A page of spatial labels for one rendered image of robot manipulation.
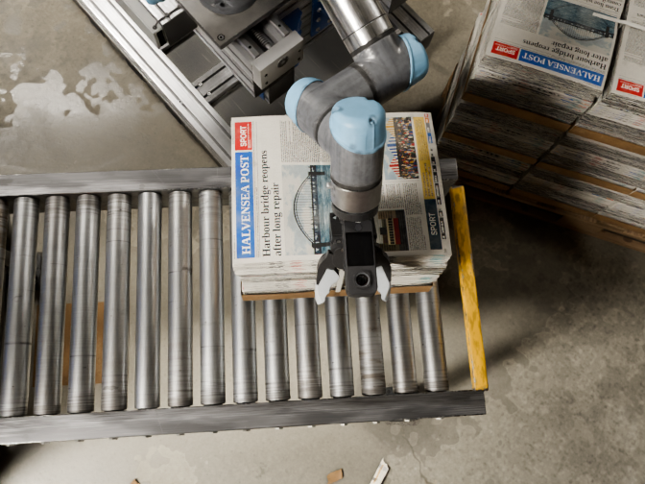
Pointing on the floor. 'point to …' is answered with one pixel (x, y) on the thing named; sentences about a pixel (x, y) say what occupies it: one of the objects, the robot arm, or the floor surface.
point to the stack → (555, 109)
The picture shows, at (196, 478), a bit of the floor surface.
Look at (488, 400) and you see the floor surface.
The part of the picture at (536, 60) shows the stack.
